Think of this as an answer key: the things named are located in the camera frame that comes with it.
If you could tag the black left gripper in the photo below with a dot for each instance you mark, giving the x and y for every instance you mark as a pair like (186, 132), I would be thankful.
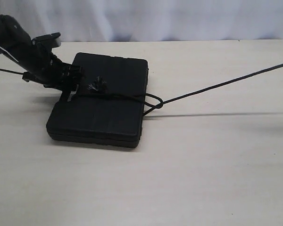
(57, 75)

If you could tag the black plastic carrying case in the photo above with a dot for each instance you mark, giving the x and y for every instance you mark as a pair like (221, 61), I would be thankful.
(115, 122)

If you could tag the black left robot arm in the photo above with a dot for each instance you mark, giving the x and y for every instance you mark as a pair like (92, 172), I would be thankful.
(36, 57)

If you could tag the white zip tie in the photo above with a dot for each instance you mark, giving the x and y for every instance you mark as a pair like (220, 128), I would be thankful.
(5, 51)

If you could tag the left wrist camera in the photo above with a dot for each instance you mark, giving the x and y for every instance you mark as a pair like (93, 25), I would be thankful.
(49, 41)

